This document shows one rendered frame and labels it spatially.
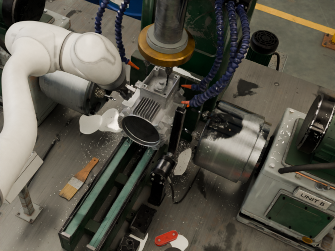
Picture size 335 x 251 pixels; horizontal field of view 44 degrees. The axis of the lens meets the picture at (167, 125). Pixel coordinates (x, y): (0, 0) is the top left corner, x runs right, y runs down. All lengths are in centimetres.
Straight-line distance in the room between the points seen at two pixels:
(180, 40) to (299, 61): 230
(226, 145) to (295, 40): 245
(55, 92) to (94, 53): 60
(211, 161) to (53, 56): 64
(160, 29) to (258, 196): 64
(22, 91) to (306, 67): 285
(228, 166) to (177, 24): 49
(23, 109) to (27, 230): 78
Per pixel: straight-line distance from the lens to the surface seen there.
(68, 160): 168
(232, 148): 137
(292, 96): 207
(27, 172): 136
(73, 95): 151
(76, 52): 98
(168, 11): 122
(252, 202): 149
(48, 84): 155
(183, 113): 125
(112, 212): 143
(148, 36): 131
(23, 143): 78
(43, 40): 105
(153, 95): 145
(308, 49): 368
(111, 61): 101
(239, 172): 140
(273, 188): 139
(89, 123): 177
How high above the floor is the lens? 221
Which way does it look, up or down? 52 degrees down
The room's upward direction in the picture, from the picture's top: 11 degrees clockwise
